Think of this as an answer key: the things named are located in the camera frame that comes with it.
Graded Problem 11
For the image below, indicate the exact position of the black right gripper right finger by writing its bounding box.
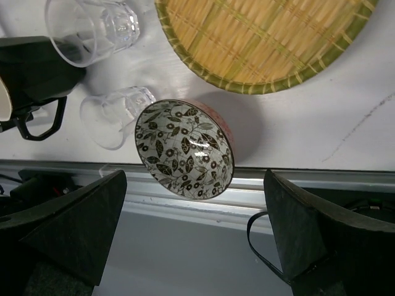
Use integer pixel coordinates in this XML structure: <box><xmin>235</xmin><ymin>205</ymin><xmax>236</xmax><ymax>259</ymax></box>
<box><xmin>264</xmin><ymin>171</ymin><xmax>394</xmax><ymax>295</ymax></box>

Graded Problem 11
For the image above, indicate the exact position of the pink floral patterned bowl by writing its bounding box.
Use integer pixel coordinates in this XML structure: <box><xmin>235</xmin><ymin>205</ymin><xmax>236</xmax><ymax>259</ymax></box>
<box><xmin>135</xmin><ymin>99</ymin><xmax>235</xmax><ymax>200</ymax></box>

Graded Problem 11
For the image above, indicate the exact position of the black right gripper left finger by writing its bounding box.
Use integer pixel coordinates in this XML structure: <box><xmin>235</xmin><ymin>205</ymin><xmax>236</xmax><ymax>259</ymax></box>
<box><xmin>1</xmin><ymin>170</ymin><xmax>127</xmax><ymax>295</ymax></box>

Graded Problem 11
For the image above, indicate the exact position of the aluminium table edge rail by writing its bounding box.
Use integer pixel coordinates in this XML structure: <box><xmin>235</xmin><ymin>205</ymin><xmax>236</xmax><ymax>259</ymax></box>
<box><xmin>1</xmin><ymin>160</ymin><xmax>394</xmax><ymax>229</ymax></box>

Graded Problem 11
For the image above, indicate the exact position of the clear glass near mug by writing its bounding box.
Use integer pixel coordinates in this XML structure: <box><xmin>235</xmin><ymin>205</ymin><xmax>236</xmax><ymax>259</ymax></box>
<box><xmin>80</xmin><ymin>86</ymin><xmax>156</xmax><ymax>150</ymax></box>

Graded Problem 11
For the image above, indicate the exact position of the clear faceted glass far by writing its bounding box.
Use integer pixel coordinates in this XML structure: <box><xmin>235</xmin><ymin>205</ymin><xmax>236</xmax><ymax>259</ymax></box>
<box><xmin>44</xmin><ymin>0</ymin><xmax>140</xmax><ymax>68</ymax></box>

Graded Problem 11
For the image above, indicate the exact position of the round woven bamboo tray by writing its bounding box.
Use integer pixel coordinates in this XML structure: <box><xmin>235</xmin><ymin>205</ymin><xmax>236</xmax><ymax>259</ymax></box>
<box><xmin>155</xmin><ymin>1</ymin><xmax>376</xmax><ymax>95</ymax></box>

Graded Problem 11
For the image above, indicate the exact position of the black mug white inside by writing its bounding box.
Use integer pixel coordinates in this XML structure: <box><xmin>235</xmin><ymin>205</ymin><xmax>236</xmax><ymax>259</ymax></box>
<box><xmin>1</xmin><ymin>36</ymin><xmax>86</xmax><ymax>141</ymax></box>

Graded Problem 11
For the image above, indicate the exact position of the black cable below table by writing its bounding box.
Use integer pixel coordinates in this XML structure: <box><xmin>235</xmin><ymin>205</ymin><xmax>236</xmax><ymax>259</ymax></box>
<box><xmin>246</xmin><ymin>212</ymin><xmax>284</xmax><ymax>276</ymax></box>

